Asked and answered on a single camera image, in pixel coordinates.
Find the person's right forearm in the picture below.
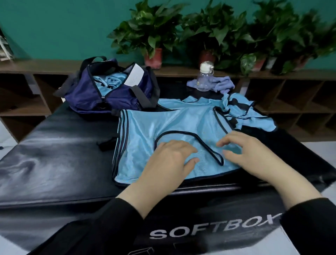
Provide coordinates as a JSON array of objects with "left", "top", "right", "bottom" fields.
[{"left": 274, "top": 176, "right": 336, "bottom": 255}]

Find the purple cloth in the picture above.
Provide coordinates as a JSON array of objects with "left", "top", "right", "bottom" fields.
[{"left": 186, "top": 76, "right": 236, "bottom": 96}]

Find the light blue vest black trim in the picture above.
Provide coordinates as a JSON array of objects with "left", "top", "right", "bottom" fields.
[
  {"left": 93, "top": 72, "right": 130, "bottom": 98},
  {"left": 212, "top": 92, "right": 278, "bottom": 133},
  {"left": 111, "top": 100, "right": 246, "bottom": 187}
]

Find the wooden shelf cabinet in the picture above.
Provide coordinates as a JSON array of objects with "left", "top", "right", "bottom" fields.
[{"left": 0, "top": 59, "right": 336, "bottom": 153}]

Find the navy blue bag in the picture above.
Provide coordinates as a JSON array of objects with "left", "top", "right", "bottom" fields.
[{"left": 53, "top": 56, "right": 161, "bottom": 116}]

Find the person's right hand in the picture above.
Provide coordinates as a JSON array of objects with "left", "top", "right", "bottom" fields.
[{"left": 216, "top": 130, "right": 296, "bottom": 189}]

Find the black leather bench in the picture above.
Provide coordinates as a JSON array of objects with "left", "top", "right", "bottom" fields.
[{"left": 0, "top": 94, "right": 336, "bottom": 255}]

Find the person's left forearm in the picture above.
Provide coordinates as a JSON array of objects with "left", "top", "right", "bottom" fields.
[{"left": 31, "top": 185, "right": 159, "bottom": 255}]

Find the person's left hand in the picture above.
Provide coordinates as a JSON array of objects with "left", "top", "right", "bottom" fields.
[{"left": 134, "top": 140, "right": 201, "bottom": 210}]

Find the clear bottle silver cap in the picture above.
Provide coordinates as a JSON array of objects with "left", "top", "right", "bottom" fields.
[{"left": 196, "top": 61, "right": 215, "bottom": 93}]

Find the green plant in white pot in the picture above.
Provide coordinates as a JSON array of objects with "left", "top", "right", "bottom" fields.
[{"left": 239, "top": 0, "right": 296, "bottom": 77}]

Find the green plant in red pot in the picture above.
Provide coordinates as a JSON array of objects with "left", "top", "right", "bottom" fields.
[
  {"left": 107, "top": 0, "right": 188, "bottom": 69},
  {"left": 179, "top": 0, "right": 248, "bottom": 67},
  {"left": 281, "top": 8, "right": 336, "bottom": 74}
]

